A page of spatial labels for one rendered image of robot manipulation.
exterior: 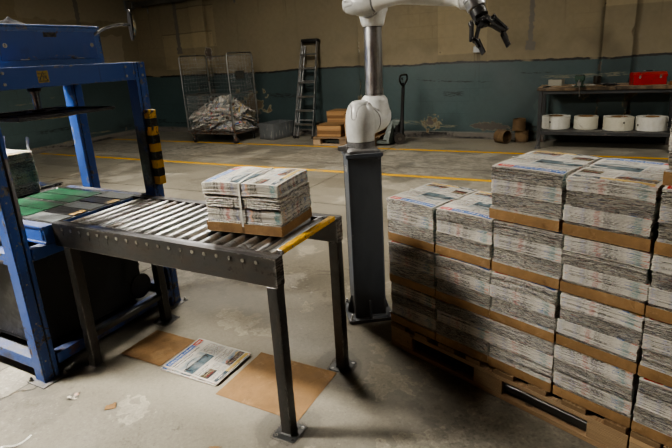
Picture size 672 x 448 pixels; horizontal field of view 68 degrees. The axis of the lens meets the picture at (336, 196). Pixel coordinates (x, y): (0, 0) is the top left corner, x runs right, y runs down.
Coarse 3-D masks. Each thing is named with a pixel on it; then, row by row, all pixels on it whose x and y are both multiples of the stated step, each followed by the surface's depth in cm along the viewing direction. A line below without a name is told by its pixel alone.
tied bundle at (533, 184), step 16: (512, 160) 204; (528, 160) 203; (544, 160) 201; (560, 160) 200; (576, 160) 198; (592, 160) 196; (496, 176) 198; (512, 176) 193; (528, 176) 188; (544, 176) 184; (560, 176) 179; (496, 192) 200; (512, 192) 195; (528, 192) 190; (544, 192) 185; (560, 192) 181; (496, 208) 201; (512, 208) 196; (528, 208) 191; (544, 208) 186; (560, 208) 182
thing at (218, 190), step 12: (240, 168) 232; (252, 168) 231; (264, 168) 231; (216, 180) 213; (228, 180) 211; (204, 192) 214; (216, 192) 211; (228, 192) 209; (216, 204) 214; (228, 204) 211; (216, 216) 216; (228, 216) 213
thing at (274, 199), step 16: (272, 176) 214; (288, 176) 211; (304, 176) 222; (256, 192) 203; (272, 192) 200; (288, 192) 207; (304, 192) 221; (256, 208) 206; (272, 208) 203; (288, 208) 208; (304, 208) 221; (256, 224) 208; (272, 224) 205
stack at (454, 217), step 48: (432, 192) 249; (480, 192) 245; (432, 240) 230; (480, 240) 211; (528, 240) 194; (576, 240) 180; (480, 288) 215; (528, 288) 198; (624, 288) 171; (480, 336) 223; (528, 336) 204; (576, 336) 188; (624, 336) 175; (480, 384) 228; (528, 384) 209; (576, 384) 193; (624, 384) 179; (576, 432) 197; (624, 432) 182
